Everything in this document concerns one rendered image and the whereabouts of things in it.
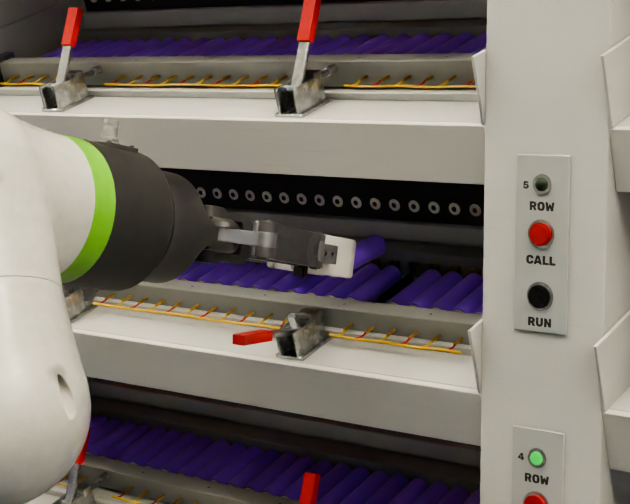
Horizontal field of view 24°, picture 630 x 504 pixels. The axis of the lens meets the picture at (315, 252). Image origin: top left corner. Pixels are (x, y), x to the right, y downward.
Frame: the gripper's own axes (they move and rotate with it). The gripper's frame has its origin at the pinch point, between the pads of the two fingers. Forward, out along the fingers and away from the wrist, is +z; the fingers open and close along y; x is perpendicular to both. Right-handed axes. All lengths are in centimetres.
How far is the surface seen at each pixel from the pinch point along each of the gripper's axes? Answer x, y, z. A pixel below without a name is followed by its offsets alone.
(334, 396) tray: 10.7, -1.3, 3.4
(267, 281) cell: 2.3, 11.9, 9.9
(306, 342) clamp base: 6.9, 2.2, 3.6
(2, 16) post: -21, 46, 6
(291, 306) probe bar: 4.2, 6.0, 6.1
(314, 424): 14.8, 13.0, 20.9
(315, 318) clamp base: 4.9, 2.3, 4.6
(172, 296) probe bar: 4.6, 19.4, 6.4
